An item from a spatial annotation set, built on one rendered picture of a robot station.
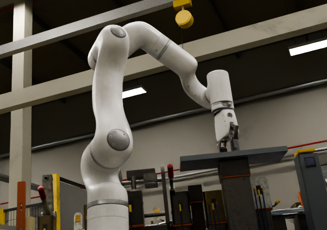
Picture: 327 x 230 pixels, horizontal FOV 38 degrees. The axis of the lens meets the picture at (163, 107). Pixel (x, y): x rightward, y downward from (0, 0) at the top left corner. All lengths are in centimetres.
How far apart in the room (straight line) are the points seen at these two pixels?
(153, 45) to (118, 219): 66
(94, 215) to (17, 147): 852
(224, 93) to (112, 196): 62
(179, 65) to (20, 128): 836
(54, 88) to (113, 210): 492
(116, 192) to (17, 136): 860
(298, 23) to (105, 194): 427
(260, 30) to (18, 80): 628
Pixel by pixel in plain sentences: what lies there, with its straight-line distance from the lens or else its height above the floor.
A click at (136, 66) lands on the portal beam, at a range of 572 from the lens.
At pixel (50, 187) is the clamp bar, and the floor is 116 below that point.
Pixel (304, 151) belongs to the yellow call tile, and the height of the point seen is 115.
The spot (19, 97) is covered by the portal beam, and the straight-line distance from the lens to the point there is 649.
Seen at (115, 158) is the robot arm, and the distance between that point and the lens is 138.
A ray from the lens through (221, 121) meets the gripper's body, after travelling 171.
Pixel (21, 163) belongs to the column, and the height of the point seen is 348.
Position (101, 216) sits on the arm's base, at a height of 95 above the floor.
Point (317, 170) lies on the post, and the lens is 170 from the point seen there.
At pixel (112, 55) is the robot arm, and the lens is 156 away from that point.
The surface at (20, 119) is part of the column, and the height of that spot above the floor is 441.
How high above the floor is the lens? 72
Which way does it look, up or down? 22 degrees up
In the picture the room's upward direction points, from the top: 6 degrees counter-clockwise
